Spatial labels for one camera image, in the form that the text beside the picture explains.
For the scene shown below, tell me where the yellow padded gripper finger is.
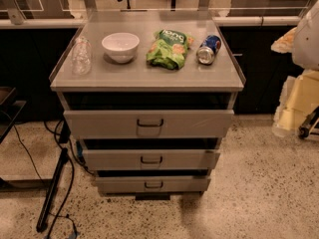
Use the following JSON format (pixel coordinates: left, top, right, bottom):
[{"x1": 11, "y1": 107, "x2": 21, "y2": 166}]
[{"x1": 272, "y1": 70, "x2": 319, "y2": 137}]

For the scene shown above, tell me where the grey drawer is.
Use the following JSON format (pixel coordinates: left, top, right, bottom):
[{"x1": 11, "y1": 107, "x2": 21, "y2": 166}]
[
  {"x1": 96, "y1": 176, "x2": 210, "y2": 194},
  {"x1": 83, "y1": 149, "x2": 219, "y2": 170},
  {"x1": 64, "y1": 110, "x2": 233, "y2": 139}
]

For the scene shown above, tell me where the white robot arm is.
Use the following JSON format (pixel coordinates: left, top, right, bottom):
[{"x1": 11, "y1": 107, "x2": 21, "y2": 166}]
[{"x1": 271, "y1": 1, "x2": 319, "y2": 136}]

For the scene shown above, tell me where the grey bottom drawer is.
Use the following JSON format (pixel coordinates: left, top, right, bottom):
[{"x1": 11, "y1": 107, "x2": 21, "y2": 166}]
[{"x1": 96, "y1": 176, "x2": 210, "y2": 194}]

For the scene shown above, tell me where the grey drawer cabinet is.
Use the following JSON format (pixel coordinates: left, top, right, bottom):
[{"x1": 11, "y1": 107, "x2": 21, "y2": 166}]
[{"x1": 48, "y1": 10, "x2": 247, "y2": 201}]

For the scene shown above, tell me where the grey top drawer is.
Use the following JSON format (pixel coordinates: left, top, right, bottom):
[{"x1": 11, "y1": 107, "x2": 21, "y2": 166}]
[{"x1": 64, "y1": 110, "x2": 233, "y2": 139}]

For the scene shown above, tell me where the blue soda can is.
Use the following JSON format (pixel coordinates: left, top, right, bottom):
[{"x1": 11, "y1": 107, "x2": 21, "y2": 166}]
[{"x1": 196, "y1": 35, "x2": 221, "y2": 65}]

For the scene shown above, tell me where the green chip bag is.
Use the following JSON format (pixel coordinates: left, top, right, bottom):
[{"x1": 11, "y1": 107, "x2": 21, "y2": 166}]
[{"x1": 146, "y1": 29, "x2": 194, "y2": 71}]

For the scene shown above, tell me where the white ceramic bowl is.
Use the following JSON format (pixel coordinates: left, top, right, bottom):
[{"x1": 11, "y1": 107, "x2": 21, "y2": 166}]
[{"x1": 102, "y1": 33, "x2": 140, "y2": 64}]

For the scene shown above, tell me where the clear plastic bottle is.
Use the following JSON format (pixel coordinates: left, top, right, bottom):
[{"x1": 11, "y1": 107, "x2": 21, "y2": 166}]
[{"x1": 72, "y1": 36, "x2": 92, "y2": 76}]

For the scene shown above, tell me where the white horizontal rail pipe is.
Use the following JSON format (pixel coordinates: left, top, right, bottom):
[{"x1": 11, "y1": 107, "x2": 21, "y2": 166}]
[{"x1": 0, "y1": 16, "x2": 300, "y2": 29}]

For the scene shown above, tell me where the black floor cable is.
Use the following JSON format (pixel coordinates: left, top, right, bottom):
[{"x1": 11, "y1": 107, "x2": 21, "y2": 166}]
[{"x1": 0, "y1": 110, "x2": 96, "y2": 239}]

